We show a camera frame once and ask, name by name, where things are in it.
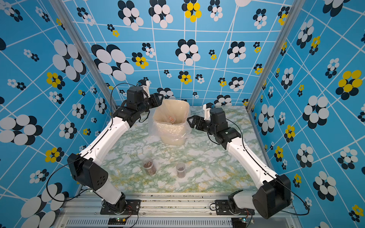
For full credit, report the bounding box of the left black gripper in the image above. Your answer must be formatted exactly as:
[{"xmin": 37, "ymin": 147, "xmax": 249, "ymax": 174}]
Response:
[{"xmin": 137, "ymin": 92, "xmax": 163, "ymax": 116}]

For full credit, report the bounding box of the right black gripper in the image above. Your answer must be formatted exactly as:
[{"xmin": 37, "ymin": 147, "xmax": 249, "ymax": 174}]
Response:
[{"xmin": 188, "ymin": 115, "xmax": 218, "ymax": 136}]

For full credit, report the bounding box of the tall clear tea jar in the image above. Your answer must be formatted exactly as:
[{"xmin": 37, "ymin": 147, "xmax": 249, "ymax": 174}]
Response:
[{"xmin": 158, "ymin": 99, "xmax": 181, "ymax": 124}]

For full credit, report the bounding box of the small tea jar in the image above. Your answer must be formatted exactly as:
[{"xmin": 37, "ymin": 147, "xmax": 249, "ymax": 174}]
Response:
[{"xmin": 176, "ymin": 162, "xmax": 186, "ymax": 179}]

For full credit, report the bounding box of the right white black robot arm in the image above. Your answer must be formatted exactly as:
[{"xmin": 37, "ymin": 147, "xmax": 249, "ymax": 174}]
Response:
[{"xmin": 187, "ymin": 106, "xmax": 294, "ymax": 219}]

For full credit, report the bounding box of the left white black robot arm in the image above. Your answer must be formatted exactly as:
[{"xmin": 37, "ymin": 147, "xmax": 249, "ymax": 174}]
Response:
[{"xmin": 66, "ymin": 85, "xmax": 164, "ymax": 214}]

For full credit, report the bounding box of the left clear tea jar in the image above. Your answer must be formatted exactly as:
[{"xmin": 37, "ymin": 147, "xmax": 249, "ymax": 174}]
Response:
[{"xmin": 142, "ymin": 158, "xmax": 156, "ymax": 176}]

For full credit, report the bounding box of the cream plastic trash bin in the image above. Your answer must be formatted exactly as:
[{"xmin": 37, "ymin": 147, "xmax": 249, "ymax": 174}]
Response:
[{"xmin": 152, "ymin": 99, "xmax": 191, "ymax": 146}]

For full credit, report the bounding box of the clear plastic bin liner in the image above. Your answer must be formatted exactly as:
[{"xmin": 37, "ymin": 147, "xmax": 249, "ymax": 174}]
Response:
[{"xmin": 147, "ymin": 99, "xmax": 197, "ymax": 142}]

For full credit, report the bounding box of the right green circuit board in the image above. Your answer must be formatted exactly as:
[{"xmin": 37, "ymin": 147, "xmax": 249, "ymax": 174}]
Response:
[{"xmin": 231, "ymin": 218, "xmax": 247, "ymax": 228}]

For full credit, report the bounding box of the green circuit board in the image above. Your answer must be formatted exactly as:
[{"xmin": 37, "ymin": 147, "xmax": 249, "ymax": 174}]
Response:
[
  {"xmin": 231, "ymin": 218, "xmax": 247, "ymax": 228},
  {"xmin": 108, "ymin": 218, "xmax": 127, "ymax": 226}
]

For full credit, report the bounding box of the left green circuit board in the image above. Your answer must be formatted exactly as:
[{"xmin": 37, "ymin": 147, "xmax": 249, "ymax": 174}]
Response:
[{"xmin": 108, "ymin": 218, "xmax": 127, "ymax": 226}]

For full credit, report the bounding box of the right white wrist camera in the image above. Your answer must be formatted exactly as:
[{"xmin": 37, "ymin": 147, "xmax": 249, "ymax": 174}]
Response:
[{"xmin": 203, "ymin": 103, "xmax": 215, "ymax": 120}]

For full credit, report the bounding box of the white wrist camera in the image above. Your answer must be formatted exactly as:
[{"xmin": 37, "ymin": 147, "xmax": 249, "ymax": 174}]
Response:
[
  {"xmin": 203, "ymin": 103, "xmax": 215, "ymax": 120},
  {"xmin": 138, "ymin": 79, "xmax": 150, "ymax": 98}
]

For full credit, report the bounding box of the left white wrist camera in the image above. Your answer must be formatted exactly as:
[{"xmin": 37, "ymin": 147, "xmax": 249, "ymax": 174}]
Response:
[{"xmin": 138, "ymin": 79, "xmax": 150, "ymax": 98}]

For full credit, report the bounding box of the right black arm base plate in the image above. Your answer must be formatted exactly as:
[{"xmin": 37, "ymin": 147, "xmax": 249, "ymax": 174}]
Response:
[{"xmin": 212, "ymin": 199, "xmax": 255, "ymax": 216}]

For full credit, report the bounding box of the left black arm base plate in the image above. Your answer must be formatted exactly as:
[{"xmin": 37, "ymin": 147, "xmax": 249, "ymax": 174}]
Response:
[{"xmin": 100, "ymin": 199, "xmax": 142, "ymax": 215}]

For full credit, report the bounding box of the left aluminium corner post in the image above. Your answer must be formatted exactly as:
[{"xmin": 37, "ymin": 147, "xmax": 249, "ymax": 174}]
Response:
[{"xmin": 49, "ymin": 1, "xmax": 117, "ymax": 112}]

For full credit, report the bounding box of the aluminium corner post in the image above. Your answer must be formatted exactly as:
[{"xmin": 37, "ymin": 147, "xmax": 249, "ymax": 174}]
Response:
[
  {"xmin": 247, "ymin": 0, "xmax": 305, "ymax": 112},
  {"xmin": 49, "ymin": 1, "xmax": 117, "ymax": 112}
]

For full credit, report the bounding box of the aluminium front rail frame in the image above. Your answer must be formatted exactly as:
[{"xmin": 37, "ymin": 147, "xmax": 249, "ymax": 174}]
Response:
[{"xmin": 54, "ymin": 193, "xmax": 301, "ymax": 228}]

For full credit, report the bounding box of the right aluminium corner post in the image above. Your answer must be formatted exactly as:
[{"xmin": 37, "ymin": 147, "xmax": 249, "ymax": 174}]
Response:
[{"xmin": 247, "ymin": 0, "xmax": 305, "ymax": 112}]

